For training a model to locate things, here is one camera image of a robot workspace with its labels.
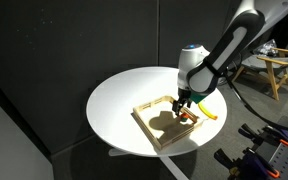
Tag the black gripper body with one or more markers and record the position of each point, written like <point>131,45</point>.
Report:
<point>184,97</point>

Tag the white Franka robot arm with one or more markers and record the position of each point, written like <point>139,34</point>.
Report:
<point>217,53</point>

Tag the blue black bar clamp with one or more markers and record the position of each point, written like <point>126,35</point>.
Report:
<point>277,135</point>
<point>250,163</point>

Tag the crumpled clear plastic bag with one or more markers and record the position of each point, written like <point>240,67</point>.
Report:
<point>267,46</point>

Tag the white table base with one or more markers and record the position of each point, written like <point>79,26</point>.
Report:
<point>170,165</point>

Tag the wooden chair with grey seat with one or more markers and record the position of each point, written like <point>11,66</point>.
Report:
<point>274,66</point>

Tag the shallow wooden crate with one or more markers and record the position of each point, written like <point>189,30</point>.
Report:
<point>144,113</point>

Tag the red toy strawberry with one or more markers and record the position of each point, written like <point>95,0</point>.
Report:
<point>184,117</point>

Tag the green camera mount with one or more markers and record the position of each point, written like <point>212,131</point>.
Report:
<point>199,98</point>

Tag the yellow toy banana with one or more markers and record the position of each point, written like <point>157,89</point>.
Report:
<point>208,112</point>

